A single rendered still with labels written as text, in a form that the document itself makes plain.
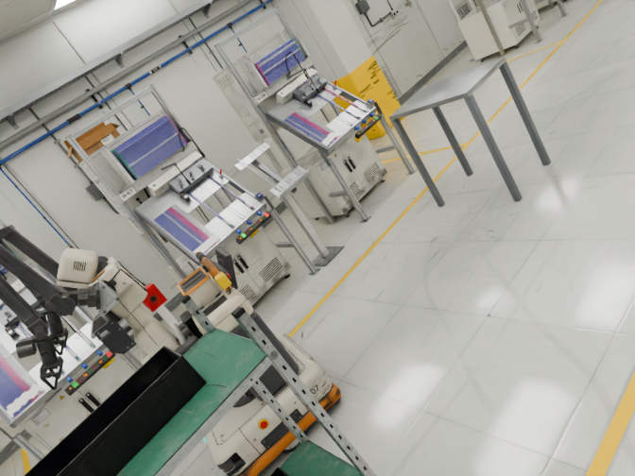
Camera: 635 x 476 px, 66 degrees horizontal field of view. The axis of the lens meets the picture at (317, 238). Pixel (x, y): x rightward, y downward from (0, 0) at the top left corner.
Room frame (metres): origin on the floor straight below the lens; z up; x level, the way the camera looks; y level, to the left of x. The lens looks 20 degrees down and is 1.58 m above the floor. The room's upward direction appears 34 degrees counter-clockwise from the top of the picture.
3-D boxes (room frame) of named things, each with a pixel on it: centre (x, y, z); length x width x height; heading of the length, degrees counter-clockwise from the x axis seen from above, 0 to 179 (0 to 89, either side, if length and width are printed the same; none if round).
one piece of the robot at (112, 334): (2.23, 1.02, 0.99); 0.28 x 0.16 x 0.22; 15
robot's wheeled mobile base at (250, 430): (2.30, 0.74, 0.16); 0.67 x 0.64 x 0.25; 105
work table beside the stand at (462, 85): (3.23, -1.26, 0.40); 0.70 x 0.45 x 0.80; 27
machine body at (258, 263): (4.11, 0.79, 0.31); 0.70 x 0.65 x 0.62; 118
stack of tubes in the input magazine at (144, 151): (4.03, 0.68, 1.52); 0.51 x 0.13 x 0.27; 118
